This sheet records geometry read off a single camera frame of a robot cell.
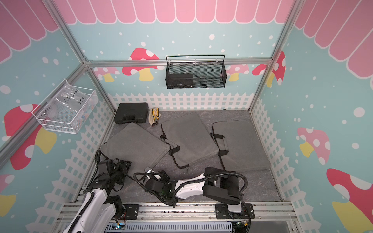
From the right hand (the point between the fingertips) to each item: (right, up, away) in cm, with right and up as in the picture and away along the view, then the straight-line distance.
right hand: (152, 179), depth 81 cm
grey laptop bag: (-15, +17, +16) cm, 28 cm away
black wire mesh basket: (+25, +66, +16) cm, 73 cm away
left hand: (-14, +4, +6) cm, 16 cm away
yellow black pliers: (-5, +36, +32) cm, 49 cm away
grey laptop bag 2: (+20, +20, +19) cm, 34 cm away
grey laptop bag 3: (+57, +14, +12) cm, 60 cm away
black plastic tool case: (-25, +40, +33) cm, 58 cm away
